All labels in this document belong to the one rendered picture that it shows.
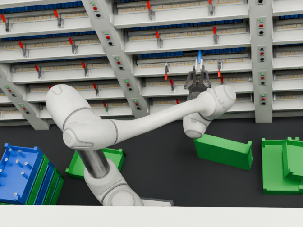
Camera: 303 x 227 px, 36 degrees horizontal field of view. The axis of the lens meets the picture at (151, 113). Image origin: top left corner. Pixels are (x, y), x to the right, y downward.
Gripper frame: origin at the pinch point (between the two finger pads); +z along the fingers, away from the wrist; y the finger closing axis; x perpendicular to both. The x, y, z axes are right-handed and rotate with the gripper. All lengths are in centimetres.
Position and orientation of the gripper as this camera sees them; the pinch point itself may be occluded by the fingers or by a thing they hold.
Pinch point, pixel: (199, 66)
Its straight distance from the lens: 229.5
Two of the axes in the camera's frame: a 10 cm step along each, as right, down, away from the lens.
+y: -9.7, 0.3, 2.3
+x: 2.0, 6.3, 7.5
